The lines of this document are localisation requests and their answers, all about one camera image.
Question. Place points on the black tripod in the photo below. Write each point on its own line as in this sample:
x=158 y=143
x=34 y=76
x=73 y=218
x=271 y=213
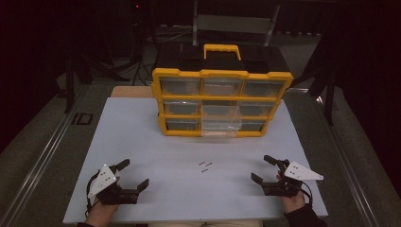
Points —
x=138 y=38

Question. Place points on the person's right hand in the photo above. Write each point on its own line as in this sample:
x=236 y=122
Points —
x=293 y=203

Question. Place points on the clear plastic drawer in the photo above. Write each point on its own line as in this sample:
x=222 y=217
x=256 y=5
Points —
x=220 y=126

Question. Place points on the yellow black storage organizer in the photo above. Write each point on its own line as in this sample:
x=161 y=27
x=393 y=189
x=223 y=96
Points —
x=220 y=74

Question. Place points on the person's left hand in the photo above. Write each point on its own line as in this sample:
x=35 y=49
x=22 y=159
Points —
x=102 y=210

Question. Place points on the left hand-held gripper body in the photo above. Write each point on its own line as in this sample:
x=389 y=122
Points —
x=108 y=190

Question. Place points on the metal floor rail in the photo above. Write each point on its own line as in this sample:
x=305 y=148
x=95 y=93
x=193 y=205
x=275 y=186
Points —
x=346 y=164
x=38 y=164

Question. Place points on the white table board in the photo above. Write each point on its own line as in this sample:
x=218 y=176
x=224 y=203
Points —
x=176 y=189

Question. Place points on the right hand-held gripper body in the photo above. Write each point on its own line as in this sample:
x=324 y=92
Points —
x=296 y=171

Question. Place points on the black frame stand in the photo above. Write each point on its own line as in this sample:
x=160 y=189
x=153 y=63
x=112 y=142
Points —
x=71 y=82
x=329 y=94

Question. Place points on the wooden table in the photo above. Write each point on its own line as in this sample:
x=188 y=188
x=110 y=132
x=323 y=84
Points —
x=132 y=92

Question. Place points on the set of clear closed drawers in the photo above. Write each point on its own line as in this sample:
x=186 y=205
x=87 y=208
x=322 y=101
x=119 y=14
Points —
x=179 y=85

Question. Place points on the grey metal stand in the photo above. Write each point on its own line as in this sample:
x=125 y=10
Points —
x=233 y=23

